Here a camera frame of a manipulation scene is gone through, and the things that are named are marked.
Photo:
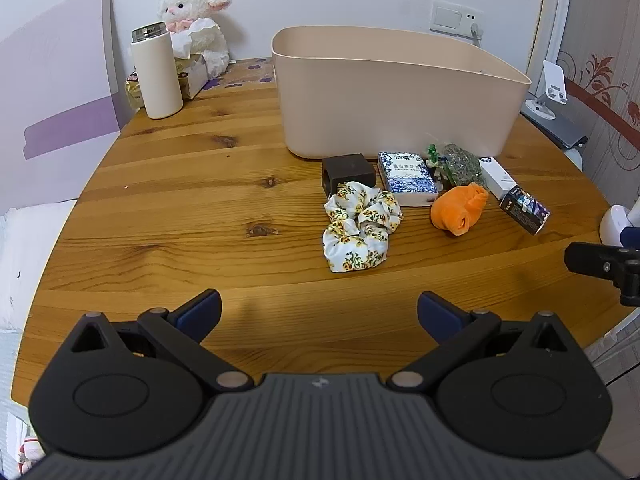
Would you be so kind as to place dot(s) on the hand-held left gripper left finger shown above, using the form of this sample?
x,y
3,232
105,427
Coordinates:
x,y
202,312

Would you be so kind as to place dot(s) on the purple white board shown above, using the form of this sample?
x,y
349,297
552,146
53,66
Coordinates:
x,y
65,85

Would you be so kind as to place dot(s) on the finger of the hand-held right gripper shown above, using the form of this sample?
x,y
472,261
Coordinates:
x,y
595,262

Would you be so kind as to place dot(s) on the small white box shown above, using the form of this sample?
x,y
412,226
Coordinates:
x,y
496,177

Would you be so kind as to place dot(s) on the orange cloth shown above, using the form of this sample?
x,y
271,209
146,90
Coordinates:
x,y
457,210

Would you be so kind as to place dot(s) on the white phone stand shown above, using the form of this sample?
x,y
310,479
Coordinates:
x,y
552,82

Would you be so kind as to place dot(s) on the white power plug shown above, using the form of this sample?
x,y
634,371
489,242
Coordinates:
x,y
476,32

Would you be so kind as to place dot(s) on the grey laptop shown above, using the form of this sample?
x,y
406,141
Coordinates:
x,y
557,127

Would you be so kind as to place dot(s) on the dark printed small box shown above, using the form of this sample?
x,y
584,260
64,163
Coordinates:
x,y
525,210

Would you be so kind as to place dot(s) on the purple floral table mat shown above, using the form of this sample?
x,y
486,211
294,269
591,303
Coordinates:
x,y
250,72

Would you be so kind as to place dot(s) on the dark brown square block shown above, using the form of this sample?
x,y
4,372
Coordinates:
x,y
347,172

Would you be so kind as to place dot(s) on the white bedding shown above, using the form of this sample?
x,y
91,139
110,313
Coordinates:
x,y
30,270

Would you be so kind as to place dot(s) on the blue white patterned box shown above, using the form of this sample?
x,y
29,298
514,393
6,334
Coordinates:
x,y
407,180

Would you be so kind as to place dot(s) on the gold snack packet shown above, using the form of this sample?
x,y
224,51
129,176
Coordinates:
x,y
134,92

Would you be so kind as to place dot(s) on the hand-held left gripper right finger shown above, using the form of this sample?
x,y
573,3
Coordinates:
x,y
440,316

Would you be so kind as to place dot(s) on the white thermos bottle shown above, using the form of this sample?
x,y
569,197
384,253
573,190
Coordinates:
x,y
156,80

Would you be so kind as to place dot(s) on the small green white figurine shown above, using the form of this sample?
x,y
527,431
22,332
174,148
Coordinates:
x,y
434,160

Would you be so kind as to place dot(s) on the floral white scrunchie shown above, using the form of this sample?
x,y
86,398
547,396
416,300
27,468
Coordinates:
x,y
357,230

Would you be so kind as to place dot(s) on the white rounded device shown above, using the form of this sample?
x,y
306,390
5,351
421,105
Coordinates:
x,y
612,225

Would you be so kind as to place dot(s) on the beige plastic storage bin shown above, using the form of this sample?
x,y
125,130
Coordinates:
x,y
375,100

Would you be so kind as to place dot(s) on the white wall socket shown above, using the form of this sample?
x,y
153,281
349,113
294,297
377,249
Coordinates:
x,y
450,17

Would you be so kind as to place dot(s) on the green tea packet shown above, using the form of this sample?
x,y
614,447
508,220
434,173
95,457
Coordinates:
x,y
462,167

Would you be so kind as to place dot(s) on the white lamb plush toy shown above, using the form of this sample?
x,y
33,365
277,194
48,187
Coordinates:
x,y
182,2

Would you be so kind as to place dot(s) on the tissue box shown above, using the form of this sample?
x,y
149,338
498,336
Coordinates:
x,y
194,76

